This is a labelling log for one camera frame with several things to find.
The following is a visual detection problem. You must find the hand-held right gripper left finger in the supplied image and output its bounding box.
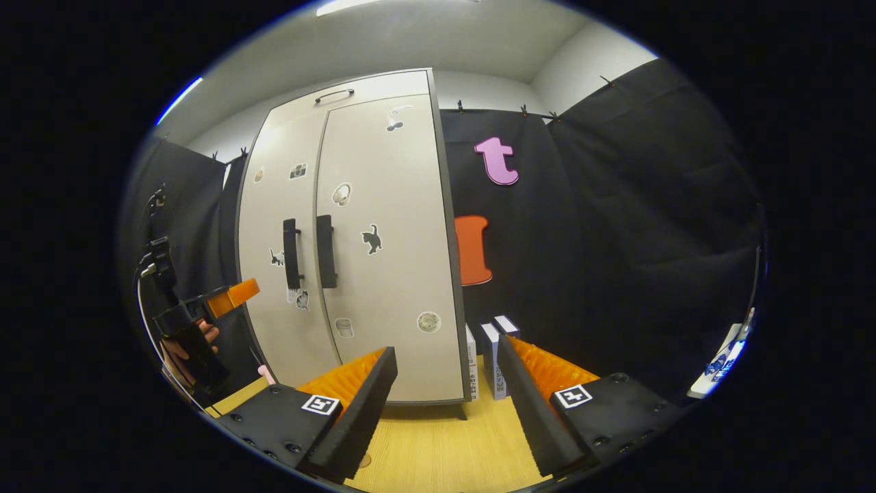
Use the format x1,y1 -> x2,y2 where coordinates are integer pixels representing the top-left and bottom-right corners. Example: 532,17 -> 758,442
212,346 -> 399,483

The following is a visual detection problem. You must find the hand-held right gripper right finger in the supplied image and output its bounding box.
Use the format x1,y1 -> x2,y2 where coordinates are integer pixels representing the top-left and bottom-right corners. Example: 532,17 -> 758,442
496,334 -> 684,479

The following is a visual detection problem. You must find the white cabinet door camera sticker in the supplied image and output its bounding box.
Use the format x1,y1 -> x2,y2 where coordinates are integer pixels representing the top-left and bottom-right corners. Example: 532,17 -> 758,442
236,110 -> 343,389

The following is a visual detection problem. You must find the white cabinet door cat sticker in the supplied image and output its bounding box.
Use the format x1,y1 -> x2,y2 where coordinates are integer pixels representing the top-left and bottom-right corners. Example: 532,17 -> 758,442
313,94 -> 470,404

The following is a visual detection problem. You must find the blue grey box white top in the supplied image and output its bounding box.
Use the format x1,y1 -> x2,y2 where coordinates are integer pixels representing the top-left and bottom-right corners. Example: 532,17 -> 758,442
478,322 -> 509,401

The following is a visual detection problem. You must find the white narrow box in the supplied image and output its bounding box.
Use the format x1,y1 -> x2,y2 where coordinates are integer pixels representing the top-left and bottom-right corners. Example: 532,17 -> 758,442
465,323 -> 479,402

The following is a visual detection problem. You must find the white cabinet with shelves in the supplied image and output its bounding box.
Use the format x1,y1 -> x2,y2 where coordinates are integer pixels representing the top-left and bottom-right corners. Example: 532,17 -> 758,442
235,67 -> 475,420

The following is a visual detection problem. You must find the white side table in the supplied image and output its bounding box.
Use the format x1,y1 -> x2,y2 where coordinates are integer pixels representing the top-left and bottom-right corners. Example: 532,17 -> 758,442
686,307 -> 758,400

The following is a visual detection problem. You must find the long ceiling light panel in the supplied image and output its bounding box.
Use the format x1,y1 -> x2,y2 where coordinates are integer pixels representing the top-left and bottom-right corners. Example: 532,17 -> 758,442
155,77 -> 205,127
315,0 -> 385,16

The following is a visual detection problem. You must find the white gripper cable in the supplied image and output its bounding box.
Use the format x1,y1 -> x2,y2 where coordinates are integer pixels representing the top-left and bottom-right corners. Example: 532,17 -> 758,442
135,266 -> 207,413

